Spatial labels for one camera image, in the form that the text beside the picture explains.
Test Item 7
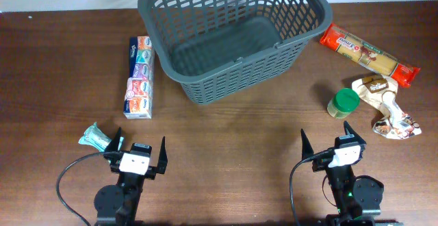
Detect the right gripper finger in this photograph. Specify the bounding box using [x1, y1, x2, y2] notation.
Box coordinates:
[300, 129, 314, 160]
[344, 121, 365, 144]

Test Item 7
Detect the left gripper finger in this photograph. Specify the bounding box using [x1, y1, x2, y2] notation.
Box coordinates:
[105, 127, 122, 152]
[155, 137, 168, 175]

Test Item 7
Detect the green lid Knorr jar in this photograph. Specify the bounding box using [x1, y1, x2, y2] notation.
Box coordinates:
[327, 88, 360, 119]

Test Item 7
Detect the grey plastic shopping basket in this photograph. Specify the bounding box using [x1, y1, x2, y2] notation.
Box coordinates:
[138, 0, 333, 105]

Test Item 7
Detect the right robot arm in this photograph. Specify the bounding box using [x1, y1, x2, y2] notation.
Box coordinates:
[295, 121, 402, 226]

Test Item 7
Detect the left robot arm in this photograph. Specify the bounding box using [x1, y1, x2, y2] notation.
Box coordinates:
[94, 130, 168, 226]

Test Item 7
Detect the teal tissue packet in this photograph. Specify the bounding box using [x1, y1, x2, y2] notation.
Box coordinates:
[78, 123, 124, 152]

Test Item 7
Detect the Kleenex tissue multipack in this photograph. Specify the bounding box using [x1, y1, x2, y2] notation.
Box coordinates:
[123, 36, 155, 119]

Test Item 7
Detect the crumpled beige snack bag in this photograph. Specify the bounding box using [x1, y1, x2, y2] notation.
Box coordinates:
[352, 75, 422, 140]

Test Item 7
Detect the spaghetti pasta package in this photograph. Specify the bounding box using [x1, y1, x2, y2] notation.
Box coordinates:
[320, 23, 421, 88]

